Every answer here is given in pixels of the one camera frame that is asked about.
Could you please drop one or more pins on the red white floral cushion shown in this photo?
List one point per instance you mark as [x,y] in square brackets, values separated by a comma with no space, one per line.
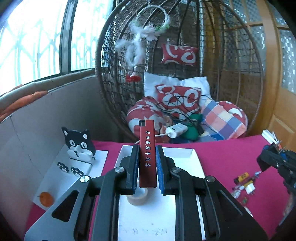
[138,113]

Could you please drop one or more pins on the white feather dreamcatcher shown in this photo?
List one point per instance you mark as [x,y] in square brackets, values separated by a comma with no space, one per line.
[141,39]

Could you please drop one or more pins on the white-bordered red patterned pillow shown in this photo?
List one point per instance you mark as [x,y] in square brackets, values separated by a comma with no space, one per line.
[180,92]

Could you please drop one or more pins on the white box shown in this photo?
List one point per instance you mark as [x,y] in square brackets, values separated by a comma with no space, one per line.
[148,220]

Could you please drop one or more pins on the white flat board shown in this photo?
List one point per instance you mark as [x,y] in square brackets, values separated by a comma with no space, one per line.
[99,157]

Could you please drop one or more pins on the small green item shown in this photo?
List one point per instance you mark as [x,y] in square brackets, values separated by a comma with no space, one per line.
[244,201]

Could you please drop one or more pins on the wooden panelled doors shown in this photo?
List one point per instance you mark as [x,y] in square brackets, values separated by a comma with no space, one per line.
[277,69]

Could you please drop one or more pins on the small blue white item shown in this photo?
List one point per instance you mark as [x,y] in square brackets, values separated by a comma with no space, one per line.
[257,173]

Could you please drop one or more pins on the small white adapter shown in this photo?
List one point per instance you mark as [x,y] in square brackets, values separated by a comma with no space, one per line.
[249,188]

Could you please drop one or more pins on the clear tape roll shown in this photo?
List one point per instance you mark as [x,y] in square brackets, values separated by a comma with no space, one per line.
[137,198]

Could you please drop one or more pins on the magenta tablecloth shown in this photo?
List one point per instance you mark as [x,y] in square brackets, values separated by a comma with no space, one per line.
[222,157]

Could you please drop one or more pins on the small orange fruit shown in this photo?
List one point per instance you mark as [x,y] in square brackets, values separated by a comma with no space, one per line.
[46,199]

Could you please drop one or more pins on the red lighter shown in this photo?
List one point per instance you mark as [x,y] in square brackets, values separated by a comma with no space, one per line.
[147,150]

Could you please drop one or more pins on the black white cat-shaped holder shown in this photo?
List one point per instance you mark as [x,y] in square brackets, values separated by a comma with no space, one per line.
[78,143]

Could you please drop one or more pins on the wicker hanging chair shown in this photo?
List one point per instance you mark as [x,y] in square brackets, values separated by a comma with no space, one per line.
[231,58]

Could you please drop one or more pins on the yellow black lighter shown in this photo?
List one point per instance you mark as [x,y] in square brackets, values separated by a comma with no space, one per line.
[241,177]

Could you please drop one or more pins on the green cushion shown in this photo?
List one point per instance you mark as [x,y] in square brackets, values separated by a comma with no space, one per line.
[190,132]

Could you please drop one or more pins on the plaid pillow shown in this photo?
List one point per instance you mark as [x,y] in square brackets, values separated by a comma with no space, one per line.
[222,120]

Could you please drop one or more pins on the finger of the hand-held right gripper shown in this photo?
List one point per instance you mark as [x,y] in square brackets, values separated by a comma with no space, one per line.
[268,157]

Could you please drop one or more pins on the brown cardboard panel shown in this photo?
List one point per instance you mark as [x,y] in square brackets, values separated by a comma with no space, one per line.
[30,139]

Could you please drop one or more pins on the orange cloth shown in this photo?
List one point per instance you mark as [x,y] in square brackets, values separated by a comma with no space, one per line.
[20,102]

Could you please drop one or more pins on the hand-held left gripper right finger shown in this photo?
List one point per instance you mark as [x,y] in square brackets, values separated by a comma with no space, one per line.
[159,171]

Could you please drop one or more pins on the small red white pillow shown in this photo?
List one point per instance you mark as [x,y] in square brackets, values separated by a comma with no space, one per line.
[179,54]

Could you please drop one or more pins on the round red white cushion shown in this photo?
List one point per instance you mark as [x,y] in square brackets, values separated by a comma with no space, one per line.
[237,113]

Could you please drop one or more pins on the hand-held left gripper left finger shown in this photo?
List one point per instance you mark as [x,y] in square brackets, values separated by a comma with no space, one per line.
[137,176]

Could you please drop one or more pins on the window with lattice grille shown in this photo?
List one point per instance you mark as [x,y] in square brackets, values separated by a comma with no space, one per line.
[30,39]

